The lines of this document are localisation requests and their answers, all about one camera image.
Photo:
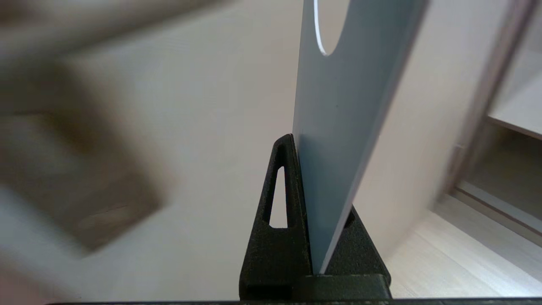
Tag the cream door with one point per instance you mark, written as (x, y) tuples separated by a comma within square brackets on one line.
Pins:
[(220, 148)]

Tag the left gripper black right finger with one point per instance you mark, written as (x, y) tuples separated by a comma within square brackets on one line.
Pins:
[(360, 254)]

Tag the blue do-not-disturb door hanger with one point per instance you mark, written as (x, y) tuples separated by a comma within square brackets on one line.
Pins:
[(338, 127)]

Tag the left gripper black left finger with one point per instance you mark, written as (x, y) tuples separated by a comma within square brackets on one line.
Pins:
[(275, 254)]

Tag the brown door lock plate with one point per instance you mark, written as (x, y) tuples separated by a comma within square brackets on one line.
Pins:
[(84, 169)]

